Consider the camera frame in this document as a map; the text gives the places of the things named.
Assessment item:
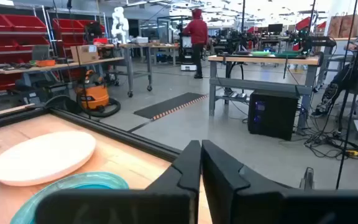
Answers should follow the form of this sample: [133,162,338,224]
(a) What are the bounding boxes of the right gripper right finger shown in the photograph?
[201,139,358,224]

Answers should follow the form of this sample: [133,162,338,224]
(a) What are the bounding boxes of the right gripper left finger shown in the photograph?
[35,139,202,224]

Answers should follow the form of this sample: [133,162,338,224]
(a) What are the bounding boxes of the teal translucent plastic plate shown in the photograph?
[10,171,130,224]

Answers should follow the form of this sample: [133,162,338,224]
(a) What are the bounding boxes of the peach plastic plate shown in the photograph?
[0,130,97,187]

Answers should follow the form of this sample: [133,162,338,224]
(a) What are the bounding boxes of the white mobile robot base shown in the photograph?
[180,35,198,72]

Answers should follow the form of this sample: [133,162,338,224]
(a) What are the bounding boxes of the black computer tower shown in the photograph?
[247,90,300,141]

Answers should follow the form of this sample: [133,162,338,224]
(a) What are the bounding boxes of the black floor mat orange-striped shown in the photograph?
[133,91,209,121]

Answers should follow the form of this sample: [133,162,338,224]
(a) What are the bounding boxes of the orange shop vacuum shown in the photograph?
[75,70,121,118]

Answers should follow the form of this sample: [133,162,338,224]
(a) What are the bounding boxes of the thin black stand pole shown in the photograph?
[336,0,358,190]

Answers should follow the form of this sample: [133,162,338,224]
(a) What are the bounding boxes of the wheeled wooden workbench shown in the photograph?
[104,42,181,98]

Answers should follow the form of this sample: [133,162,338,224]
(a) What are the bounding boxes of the seated person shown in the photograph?
[311,40,358,121]

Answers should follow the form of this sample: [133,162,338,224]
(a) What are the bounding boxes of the black computer monitor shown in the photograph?
[267,23,284,35]

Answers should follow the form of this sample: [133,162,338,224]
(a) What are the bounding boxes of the cardboard box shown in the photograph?
[70,44,100,65]

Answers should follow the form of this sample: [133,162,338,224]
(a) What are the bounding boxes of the black robot arms on bench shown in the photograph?
[286,29,337,57]

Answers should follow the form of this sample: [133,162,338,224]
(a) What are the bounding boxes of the long wooden workbench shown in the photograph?
[0,57,126,77]

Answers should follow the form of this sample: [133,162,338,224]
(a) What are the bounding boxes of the black framed glass cabinet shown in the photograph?
[157,15,193,44]

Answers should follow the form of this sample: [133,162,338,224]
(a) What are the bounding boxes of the metal shelving rack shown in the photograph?
[0,2,54,103]
[47,7,108,60]

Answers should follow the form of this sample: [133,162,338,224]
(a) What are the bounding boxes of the brown paper bag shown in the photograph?
[339,14,358,39]
[327,15,343,39]

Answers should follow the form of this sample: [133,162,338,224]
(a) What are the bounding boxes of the grey table bracket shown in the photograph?
[300,167,315,190]

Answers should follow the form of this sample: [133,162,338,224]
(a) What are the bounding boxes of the black table frame rail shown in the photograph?
[0,105,183,163]

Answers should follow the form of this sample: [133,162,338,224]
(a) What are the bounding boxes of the black floor cable bundle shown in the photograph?
[303,130,358,159]

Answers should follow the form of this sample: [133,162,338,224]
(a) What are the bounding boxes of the metal workbench frame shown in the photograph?
[208,54,321,130]

